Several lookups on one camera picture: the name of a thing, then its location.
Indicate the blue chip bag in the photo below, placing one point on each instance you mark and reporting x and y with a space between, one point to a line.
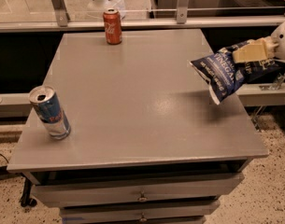
224 77

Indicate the metal railing bracket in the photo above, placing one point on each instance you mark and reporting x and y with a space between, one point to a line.
61 13
182 11

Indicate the right metal railing bracket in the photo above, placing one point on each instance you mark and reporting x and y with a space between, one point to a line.
182 11

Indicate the white pedestal base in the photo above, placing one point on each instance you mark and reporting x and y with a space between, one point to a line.
96 8

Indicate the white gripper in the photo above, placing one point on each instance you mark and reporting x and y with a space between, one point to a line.
282 40

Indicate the grey drawer cabinet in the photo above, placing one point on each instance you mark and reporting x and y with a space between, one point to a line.
141 120

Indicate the lower drawer knob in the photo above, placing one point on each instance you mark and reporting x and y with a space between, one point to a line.
143 218

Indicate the orange coke can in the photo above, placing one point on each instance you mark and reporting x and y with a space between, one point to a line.
112 24

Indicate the black caster wheel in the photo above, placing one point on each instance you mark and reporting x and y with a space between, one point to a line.
26 199

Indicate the blue silver Red Bull can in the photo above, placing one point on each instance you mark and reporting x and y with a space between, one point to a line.
46 104

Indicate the left metal railing bracket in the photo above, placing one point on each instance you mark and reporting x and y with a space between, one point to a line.
61 13

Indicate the drawer knob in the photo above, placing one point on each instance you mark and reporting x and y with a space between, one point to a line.
142 198
143 218

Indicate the top drawer knob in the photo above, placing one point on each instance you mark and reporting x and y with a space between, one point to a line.
142 198

